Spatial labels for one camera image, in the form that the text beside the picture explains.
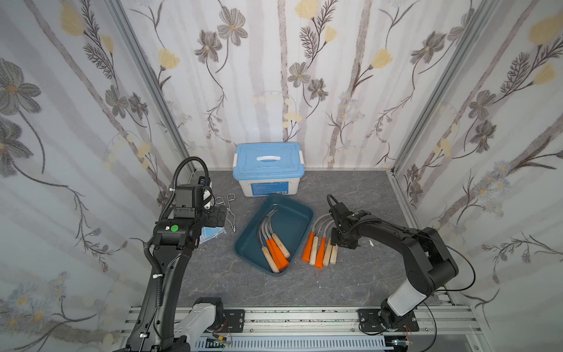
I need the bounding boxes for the metal wire tongs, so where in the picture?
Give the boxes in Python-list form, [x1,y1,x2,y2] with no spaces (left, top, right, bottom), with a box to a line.
[216,193,236,233]

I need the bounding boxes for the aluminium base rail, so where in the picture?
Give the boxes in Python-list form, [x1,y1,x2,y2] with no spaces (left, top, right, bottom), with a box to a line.
[133,304,492,351]

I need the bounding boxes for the teal plastic tray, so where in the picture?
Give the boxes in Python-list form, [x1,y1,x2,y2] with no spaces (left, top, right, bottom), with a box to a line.
[234,194,314,277]

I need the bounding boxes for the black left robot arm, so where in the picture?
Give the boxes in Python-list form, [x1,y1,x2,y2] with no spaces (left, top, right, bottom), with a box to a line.
[123,156,227,351]

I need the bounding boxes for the wooden handle sickle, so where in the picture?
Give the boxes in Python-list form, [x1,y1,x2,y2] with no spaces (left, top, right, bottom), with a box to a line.
[309,214,332,269]
[329,245,338,264]
[257,218,279,274]
[267,208,290,259]
[323,227,333,267]

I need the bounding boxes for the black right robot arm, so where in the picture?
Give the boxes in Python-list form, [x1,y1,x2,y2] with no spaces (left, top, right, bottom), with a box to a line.
[327,194,459,331]

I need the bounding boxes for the bagged blue face masks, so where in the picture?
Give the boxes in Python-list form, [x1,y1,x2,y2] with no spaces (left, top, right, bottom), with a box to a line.
[199,227,227,243]

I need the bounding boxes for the white box with blue lid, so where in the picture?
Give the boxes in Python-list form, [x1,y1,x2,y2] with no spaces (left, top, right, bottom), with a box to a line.
[233,142,304,197]

